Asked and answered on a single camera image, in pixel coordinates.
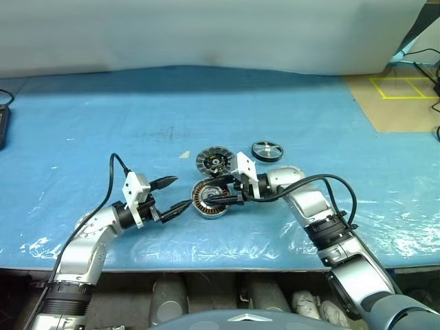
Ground grey robot torso silver emblem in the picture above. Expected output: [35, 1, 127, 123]
[147, 308, 303, 330]

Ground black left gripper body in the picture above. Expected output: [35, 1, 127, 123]
[137, 194, 162, 226]

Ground black spoked rotor disc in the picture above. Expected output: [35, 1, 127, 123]
[251, 140, 285, 162]

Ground black keypad device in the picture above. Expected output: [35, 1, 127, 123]
[0, 104, 12, 151]

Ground black background cable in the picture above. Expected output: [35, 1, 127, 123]
[400, 47, 440, 142]

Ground light blue frame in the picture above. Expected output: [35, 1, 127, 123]
[388, 20, 440, 69]

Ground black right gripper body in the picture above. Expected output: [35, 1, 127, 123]
[232, 173, 254, 206]

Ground blue plastic table mat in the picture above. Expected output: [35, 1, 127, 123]
[0, 65, 440, 274]

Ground yellow tape grid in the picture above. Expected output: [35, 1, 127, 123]
[369, 77, 439, 100]

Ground grey rounded cylinder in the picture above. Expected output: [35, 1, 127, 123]
[151, 274, 188, 326]
[245, 280, 293, 312]

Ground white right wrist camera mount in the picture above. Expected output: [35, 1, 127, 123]
[230, 152, 259, 200]

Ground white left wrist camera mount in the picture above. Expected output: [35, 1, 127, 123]
[122, 171, 152, 230]

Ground white backdrop board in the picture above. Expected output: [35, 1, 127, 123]
[0, 0, 422, 80]

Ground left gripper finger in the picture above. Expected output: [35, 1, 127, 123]
[159, 199, 193, 226]
[150, 175, 179, 193]

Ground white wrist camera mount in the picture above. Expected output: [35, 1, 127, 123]
[230, 152, 259, 200]
[122, 171, 152, 230]

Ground silver motor stator copper windings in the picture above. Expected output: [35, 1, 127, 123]
[190, 178, 232, 220]

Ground white shoe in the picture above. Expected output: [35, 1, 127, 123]
[319, 300, 351, 327]
[291, 290, 322, 319]

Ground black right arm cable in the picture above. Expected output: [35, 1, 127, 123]
[252, 174, 405, 296]

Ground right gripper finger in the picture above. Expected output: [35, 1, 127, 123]
[206, 175, 236, 187]
[204, 194, 243, 206]

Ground brown cardboard sheet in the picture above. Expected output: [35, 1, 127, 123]
[343, 74, 440, 133]

